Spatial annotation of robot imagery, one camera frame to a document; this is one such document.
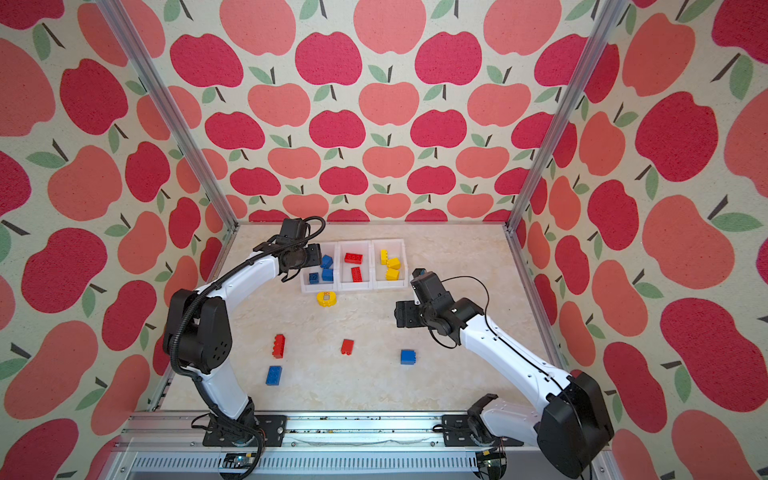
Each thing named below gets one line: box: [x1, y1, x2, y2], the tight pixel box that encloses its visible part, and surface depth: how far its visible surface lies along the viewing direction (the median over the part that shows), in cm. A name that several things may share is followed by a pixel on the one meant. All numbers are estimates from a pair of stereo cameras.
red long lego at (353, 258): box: [344, 252, 364, 265], surface depth 110 cm
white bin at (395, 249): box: [371, 239, 408, 289], surface depth 106 cm
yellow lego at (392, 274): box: [386, 268, 400, 281], surface depth 105 cm
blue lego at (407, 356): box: [400, 349, 417, 365], surface depth 88 cm
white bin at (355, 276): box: [337, 240, 374, 291], surface depth 106 cm
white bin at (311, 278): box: [300, 241, 339, 293], surface depth 101 cm
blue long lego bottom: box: [265, 365, 283, 386], surface depth 84 cm
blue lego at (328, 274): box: [322, 268, 334, 281], surface depth 106 cm
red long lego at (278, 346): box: [272, 334, 285, 359], surface depth 88 cm
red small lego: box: [341, 339, 354, 356], surface depth 90 cm
